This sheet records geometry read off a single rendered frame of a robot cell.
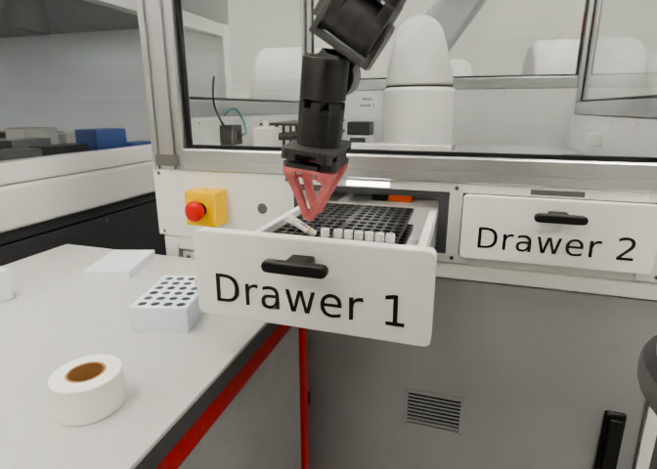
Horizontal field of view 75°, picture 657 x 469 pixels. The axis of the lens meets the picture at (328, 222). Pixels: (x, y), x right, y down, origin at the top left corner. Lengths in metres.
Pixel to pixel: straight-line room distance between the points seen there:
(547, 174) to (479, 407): 0.47
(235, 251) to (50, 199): 0.80
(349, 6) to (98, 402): 0.49
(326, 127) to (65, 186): 0.89
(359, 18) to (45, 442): 0.53
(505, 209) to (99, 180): 1.06
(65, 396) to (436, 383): 0.67
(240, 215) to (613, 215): 0.66
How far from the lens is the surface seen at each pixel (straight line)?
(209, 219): 0.89
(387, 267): 0.47
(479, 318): 0.87
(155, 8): 0.99
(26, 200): 1.23
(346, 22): 0.52
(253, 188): 0.88
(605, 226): 0.81
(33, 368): 0.67
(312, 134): 0.53
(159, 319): 0.67
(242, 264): 0.53
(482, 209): 0.77
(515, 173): 0.79
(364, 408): 1.02
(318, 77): 0.52
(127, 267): 0.92
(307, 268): 0.45
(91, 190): 1.35
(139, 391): 0.57
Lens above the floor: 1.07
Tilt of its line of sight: 15 degrees down
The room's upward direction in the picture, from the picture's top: straight up
